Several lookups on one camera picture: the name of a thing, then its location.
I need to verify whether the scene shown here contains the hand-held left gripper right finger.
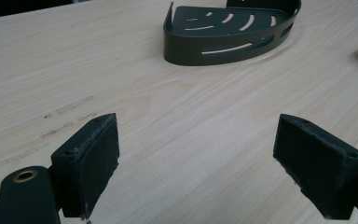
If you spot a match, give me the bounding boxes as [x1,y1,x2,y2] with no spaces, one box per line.
[272,113,358,221]

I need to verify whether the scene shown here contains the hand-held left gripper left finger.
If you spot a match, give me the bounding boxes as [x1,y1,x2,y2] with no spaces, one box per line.
[49,112,120,220]

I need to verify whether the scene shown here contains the black slotted corner shelf basket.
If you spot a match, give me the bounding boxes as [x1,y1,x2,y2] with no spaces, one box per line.
[163,0,302,67]

